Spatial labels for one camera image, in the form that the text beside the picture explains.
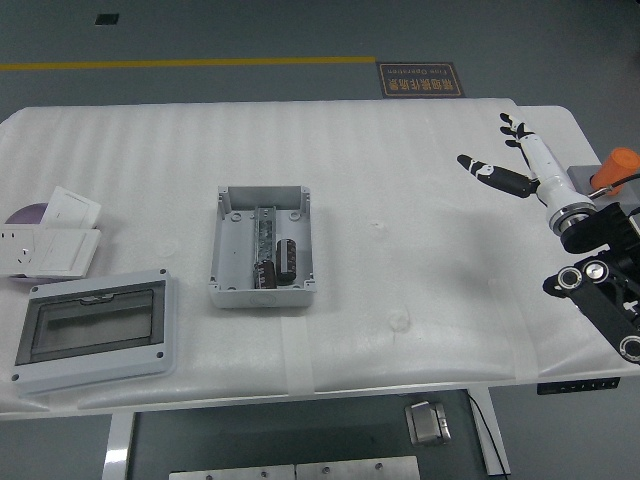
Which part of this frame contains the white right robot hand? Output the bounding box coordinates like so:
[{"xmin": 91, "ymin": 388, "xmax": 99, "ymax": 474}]
[{"xmin": 456, "ymin": 112, "xmax": 595, "ymax": 221}]

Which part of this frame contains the open grey junction box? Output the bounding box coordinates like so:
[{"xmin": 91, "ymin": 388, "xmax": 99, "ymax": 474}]
[{"xmin": 208, "ymin": 184, "xmax": 318, "ymax": 310}]

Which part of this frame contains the grey box with dark window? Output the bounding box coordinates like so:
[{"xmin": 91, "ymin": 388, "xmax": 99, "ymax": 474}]
[{"xmin": 10, "ymin": 268, "xmax": 180, "ymax": 396}]

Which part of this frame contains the grey block holder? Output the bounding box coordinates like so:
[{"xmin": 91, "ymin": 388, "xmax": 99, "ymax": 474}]
[{"xmin": 565, "ymin": 163, "xmax": 640, "ymax": 221}]

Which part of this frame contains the orange cylinder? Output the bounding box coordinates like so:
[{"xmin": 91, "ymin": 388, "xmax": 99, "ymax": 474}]
[{"xmin": 592, "ymin": 146, "xmax": 640, "ymax": 189}]

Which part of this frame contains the black orange floor sign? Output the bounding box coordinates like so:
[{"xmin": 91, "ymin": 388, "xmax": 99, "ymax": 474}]
[{"xmin": 375, "ymin": 61, "xmax": 466, "ymax": 99}]

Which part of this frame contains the white tape strip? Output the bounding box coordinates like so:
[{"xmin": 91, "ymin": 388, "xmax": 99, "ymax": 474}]
[
  {"xmin": 279, "ymin": 315, "xmax": 316, "ymax": 396},
  {"xmin": 512, "ymin": 319, "xmax": 541, "ymax": 384}
]

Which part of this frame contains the black table control panel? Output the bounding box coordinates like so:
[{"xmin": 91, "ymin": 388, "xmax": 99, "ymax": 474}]
[{"xmin": 537, "ymin": 377, "xmax": 621, "ymax": 396}]

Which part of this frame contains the white foam mat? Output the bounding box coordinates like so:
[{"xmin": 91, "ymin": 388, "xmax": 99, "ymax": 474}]
[{"xmin": 0, "ymin": 97, "xmax": 544, "ymax": 416}]

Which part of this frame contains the white table leg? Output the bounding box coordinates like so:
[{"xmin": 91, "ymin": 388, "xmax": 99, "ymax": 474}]
[
  {"xmin": 467, "ymin": 388, "xmax": 512, "ymax": 476},
  {"xmin": 102, "ymin": 412, "xmax": 136, "ymax": 480}
]

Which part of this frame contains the grey metal plate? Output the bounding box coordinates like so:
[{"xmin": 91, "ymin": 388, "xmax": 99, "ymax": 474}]
[
  {"xmin": 295, "ymin": 455, "xmax": 420, "ymax": 480},
  {"xmin": 168, "ymin": 463, "xmax": 296, "ymax": 480}
]

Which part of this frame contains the purple disc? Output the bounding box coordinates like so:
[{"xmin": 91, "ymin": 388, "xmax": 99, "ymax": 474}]
[{"xmin": 4, "ymin": 202, "xmax": 51, "ymax": 284}]

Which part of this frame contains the thin black cable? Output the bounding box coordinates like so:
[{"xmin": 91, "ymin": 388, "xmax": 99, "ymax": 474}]
[{"xmin": 467, "ymin": 392, "xmax": 506, "ymax": 476}]

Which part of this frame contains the metal mounting rail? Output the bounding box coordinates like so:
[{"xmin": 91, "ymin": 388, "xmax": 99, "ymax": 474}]
[{"xmin": 253, "ymin": 204, "xmax": 278, "ymax": 264}]

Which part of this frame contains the white switch plate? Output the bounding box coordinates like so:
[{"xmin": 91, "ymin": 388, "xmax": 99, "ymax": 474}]
[
  {"xmin": 40, "ymin": 185, "xmax": 104, "ymax": 230},
  {"xmin": 37, "ymin": 228, "xmax": 103, "ymax": 279}
]

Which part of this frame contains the white wall socket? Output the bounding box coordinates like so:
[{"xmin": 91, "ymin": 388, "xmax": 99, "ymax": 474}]
[{"xmin": 0, "ymin": 224, "xmax": 49, "ymax": 276}]

